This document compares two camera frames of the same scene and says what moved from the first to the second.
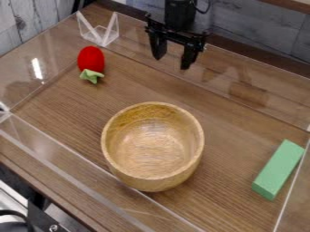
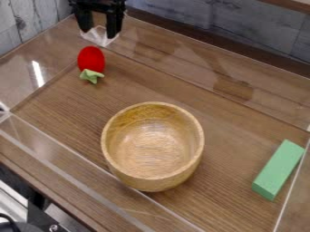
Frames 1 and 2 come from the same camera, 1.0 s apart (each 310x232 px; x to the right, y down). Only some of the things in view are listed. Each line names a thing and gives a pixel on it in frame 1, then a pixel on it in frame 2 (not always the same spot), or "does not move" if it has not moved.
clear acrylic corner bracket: (102, 35) does not move
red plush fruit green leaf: (91, 62) does not move
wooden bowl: (153, 141) does not move
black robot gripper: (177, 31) → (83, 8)
